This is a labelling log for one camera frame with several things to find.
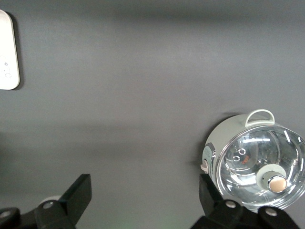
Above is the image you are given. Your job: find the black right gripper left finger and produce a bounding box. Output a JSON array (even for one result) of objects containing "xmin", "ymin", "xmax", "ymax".
[{"xmin": 0, "ymin": 174, "xmax": 92, "ymax": 229}]

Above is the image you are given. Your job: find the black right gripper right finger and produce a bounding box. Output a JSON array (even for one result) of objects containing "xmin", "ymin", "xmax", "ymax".
[{"xmin": 192, "ymin": 174, "xmax": 300, "ymax": 229}]

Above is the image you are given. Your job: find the white rectangular rabbit tray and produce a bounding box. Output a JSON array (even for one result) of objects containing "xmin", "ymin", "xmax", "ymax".
[{"xmin": 0, "ymin": 9, "xmax": 20, "ymax": 91}]

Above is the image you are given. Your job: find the pale green electric cooking pot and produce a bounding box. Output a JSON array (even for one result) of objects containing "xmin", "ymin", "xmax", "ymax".
[{"xmin": 200, "ymin": 109, "xmax": 275, "ymax": 183}]

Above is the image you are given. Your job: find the glass pot lid with knob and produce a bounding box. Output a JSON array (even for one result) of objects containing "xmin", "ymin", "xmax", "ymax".
[{"xmin": 216, "ymin": 124, "xmax": 305, "ymax": 214}]

